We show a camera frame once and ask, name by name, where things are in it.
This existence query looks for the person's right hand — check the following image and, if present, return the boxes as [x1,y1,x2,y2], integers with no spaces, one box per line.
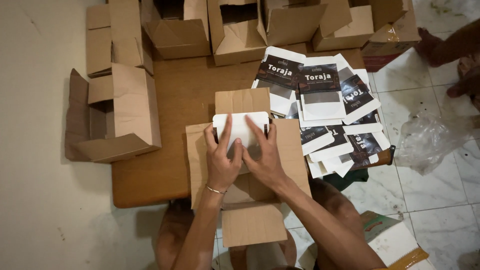
[242,115,297,193]

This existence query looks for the person's left hand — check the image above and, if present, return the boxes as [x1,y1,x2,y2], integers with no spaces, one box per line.
[203,113,244,192]

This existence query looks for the bundle of white pouches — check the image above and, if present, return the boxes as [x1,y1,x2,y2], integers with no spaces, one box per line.
[212,111,271,151]

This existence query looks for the low wooden table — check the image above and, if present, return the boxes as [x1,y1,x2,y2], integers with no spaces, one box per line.
[111,42,397,209]

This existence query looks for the open cardboard box with flaps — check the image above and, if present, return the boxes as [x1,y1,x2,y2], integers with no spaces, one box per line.
[185,88,312,248]

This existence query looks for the dark green cloth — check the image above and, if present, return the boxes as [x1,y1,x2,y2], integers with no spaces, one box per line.
[323,168,370,192]

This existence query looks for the person's right leg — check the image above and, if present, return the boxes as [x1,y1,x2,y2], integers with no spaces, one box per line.
[307,178,367,270]

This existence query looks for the person's leg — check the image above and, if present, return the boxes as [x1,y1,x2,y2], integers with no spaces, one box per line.
[307,178,367,270]
[154,199,196,270]

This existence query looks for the person's left leg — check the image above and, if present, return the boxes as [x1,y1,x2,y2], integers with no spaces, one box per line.
[154,199,196,270]

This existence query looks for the pile of black-labelled coffee pouches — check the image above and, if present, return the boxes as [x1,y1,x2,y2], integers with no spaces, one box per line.
[251,46,392,179]

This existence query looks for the empty cardboard box lying sideways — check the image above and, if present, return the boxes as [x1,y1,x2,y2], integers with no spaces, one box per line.
[64,62,162,164]

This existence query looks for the white parcel with yellow tape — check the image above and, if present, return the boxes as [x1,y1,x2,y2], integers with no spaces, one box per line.
[359,210,430,270]

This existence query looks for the clear plastic bag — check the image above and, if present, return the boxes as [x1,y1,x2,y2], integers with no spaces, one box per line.
[394,110,480,176]

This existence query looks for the folded cardboard box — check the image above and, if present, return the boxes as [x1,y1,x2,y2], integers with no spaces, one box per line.
[86,0,154,79]

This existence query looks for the large taped cardboard carton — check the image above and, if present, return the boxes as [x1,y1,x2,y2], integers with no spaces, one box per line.
[349,0,422,73]

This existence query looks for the thin metal bracelet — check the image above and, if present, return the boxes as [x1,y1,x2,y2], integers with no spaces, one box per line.
[205,184,228,196]

